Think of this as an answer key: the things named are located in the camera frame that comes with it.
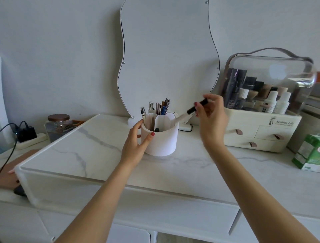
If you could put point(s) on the pink desk pad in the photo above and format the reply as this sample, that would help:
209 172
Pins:
15 162

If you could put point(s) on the person's left hand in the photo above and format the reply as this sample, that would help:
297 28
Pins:
132 147

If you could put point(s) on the white power strip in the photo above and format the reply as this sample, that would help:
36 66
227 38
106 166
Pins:
37 138

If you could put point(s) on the black charger adapter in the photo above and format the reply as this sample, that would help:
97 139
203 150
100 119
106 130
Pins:
26 132

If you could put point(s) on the person's right forearm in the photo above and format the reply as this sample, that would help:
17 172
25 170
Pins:
255 190

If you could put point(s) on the person's left thumb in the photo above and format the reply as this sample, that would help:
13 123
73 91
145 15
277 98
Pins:
149 139

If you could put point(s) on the brown wooden tray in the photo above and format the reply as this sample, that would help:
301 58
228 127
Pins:
78 123

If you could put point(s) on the white dresser drawer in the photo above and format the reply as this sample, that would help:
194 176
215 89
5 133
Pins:
140 222
275 230

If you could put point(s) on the white round pen holder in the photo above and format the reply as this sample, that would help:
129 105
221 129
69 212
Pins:
162 140

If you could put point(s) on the black mouse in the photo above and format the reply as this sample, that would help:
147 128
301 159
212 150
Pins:
20 191

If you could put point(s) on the person's right thumb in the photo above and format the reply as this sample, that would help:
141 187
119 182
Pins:
200 106

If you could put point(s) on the glass jar brown lid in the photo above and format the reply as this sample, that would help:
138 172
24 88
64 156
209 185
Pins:
58 127

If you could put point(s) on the black and white marker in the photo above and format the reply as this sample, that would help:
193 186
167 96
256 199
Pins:
190 110

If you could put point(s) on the person's right hand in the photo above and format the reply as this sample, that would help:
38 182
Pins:
215 122

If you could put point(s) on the wavy frameless mirror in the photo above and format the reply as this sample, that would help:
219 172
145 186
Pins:
170 57

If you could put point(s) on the row of cosmetic bottles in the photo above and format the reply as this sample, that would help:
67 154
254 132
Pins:
250 95

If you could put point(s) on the green cardboard box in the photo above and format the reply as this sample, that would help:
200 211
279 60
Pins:
308 152

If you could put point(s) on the cream cosmetic organizer clear lid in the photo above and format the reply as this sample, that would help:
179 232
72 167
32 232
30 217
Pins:
262 130

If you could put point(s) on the bunch of pens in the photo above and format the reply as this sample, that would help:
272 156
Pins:
161 109

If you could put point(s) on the person's left forearm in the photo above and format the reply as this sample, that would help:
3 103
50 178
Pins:
100 197

